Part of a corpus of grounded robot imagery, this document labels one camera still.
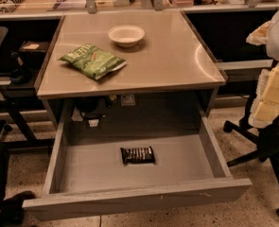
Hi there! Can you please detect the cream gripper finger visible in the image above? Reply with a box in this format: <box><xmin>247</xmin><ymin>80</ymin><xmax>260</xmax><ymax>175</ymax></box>
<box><xmin>249</xmin><ymin>63</ymin><xmax>279</xmax><ymax>129</ymax></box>
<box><xmin>246</xmin><ymin>22</ymin><xmax>270</xmax><ymax>45</ymax></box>

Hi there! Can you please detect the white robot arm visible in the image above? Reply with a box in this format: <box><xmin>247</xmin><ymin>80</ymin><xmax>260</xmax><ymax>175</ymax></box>
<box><xmin>246</xmin><ymin>10</ymin><xmax>279</xmax><ymax>129</ymax></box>

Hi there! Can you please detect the black box under desk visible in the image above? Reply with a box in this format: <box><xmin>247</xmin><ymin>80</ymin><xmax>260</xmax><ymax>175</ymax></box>
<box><xmin>18</xmin><ymin>41</ymin><xmax>49</xmax><ymax>69</ymax></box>

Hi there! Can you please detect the black rxbar chocolate wrapper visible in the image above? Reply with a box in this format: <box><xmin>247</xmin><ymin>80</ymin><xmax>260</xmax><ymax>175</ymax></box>
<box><xmin>120</xmin><ymin>147</ymin><xmax>155</xmax><ymax>165</ymax></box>

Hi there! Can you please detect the white paper bowl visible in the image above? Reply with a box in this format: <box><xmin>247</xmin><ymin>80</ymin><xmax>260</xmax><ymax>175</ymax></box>
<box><xmin>108</xmin><ymin>25</ymin><xmax>145</xmax><ymax>48</ymax></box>

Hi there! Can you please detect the open grey wooden drawer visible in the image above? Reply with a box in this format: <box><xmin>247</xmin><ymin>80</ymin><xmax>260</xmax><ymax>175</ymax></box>
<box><xmin>24</xmin><ymin>108</ymin><xmax>251</xmax><ymax>220</ymax></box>

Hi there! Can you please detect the black office chair right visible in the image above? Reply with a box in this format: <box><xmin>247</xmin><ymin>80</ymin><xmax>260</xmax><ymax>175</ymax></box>
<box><xmin>223</xmin><ymin>93</ymin><xmax>279</xmax><ymax>216</ymax></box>

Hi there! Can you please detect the green kettle chips bag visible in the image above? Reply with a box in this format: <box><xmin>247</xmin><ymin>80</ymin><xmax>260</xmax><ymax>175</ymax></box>
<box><xmin>61</xmin><ymin>44</ymin><xmax>126</xmax><ymax>80</ymax></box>

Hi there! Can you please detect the black shoe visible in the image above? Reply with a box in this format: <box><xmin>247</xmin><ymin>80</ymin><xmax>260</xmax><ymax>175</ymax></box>
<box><xmin>2</xmin><ymin>190</ymin><xmax>35</xmax><ymax>224</ymax></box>

